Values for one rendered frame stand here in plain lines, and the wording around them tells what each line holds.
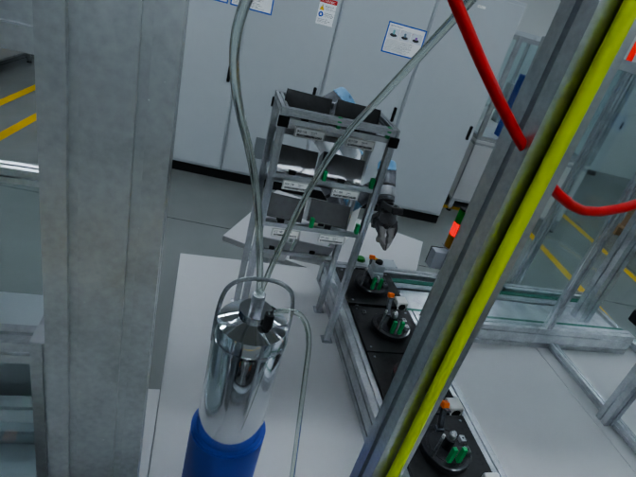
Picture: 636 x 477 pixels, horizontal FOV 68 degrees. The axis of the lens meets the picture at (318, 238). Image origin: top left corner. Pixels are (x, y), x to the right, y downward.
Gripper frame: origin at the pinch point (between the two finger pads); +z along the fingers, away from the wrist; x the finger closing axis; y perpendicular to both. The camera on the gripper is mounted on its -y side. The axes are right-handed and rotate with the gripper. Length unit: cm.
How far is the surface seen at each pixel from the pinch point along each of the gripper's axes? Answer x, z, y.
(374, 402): 15, 53, -30
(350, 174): 27.9, -13.7, -33.4
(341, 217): 26.7, -2.7, -23.4
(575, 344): -94, 31, 6
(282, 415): 40, 59, -21
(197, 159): 72, -129, 299
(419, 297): -25.6, 16.0, 19.2
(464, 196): -237, -140, 304
